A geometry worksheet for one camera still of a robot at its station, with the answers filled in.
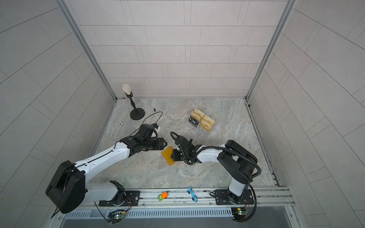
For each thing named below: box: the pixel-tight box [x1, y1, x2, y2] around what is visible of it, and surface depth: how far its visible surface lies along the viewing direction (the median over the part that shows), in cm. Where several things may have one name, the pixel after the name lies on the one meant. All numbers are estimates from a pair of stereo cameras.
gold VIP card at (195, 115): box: [190, 111, 202, 122], surface depth 98 cm
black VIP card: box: [188, 115, 200, 128], surface depth 99 cm
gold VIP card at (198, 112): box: [193, 107, 205, 118], surface depth 98 cm
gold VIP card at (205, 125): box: [199, 118, 213, 133], surface depth 94 cm
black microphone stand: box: [124, 91, 146, 121], surface depth 107 cm
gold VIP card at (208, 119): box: [202, 114, 216, 126], surface depth 95 cm
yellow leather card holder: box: [161, 146, 176, 166], surface depth 86 cm
